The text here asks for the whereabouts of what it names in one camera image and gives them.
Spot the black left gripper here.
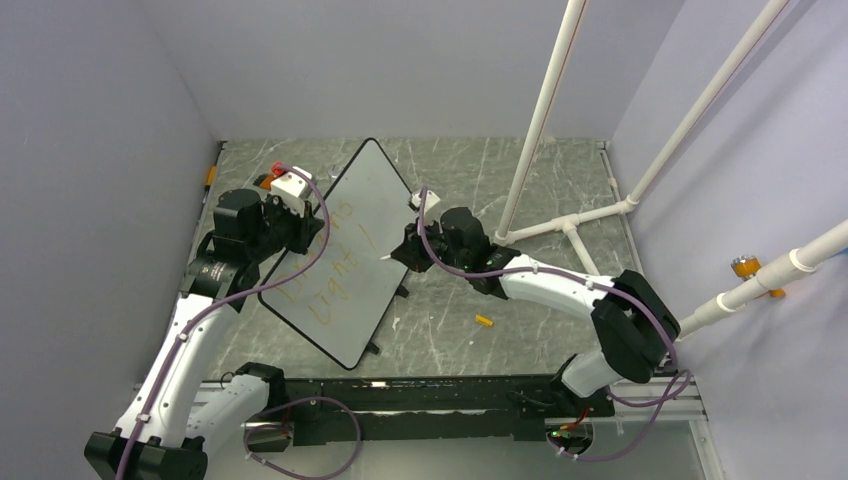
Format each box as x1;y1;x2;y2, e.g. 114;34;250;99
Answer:
250;192;324;262

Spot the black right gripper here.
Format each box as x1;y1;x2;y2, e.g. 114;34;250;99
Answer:
392;215;470;274

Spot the white whiteboard black frame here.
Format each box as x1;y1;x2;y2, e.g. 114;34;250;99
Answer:
258;138;414;370

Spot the yellow marker cap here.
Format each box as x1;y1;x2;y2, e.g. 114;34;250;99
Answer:
475;315;494;327

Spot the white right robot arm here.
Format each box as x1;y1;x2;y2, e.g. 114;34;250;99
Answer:
388;207;681;415

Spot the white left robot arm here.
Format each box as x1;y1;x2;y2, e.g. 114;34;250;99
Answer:
84;180;325;479

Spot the orange hex key set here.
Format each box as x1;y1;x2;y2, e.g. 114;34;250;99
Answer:
253;173;275;190

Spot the orange-black screwdriver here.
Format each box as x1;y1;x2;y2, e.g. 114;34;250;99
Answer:
204;165;217;192

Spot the orange clamp on pipe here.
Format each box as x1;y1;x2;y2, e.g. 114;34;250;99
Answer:
730;255;786;299

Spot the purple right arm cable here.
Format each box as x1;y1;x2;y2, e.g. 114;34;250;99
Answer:
417;192;694;464

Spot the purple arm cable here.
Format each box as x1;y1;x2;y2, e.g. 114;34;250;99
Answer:
417;192;694;464
113;165;362;480

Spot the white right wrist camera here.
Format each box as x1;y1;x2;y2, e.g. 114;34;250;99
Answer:
408;190;441;225

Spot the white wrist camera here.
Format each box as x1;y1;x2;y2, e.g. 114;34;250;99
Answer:
270;162;313;217
408;190;441;225

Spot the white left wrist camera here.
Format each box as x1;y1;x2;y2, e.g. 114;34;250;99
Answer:
270;162;313;217

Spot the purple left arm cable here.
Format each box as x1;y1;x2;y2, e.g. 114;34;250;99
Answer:
113;165;362;480

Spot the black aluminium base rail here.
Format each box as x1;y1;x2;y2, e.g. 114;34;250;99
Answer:
122;374;704;445

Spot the white PVC pipe frame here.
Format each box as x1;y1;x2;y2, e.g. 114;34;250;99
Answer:
495;1;788;268

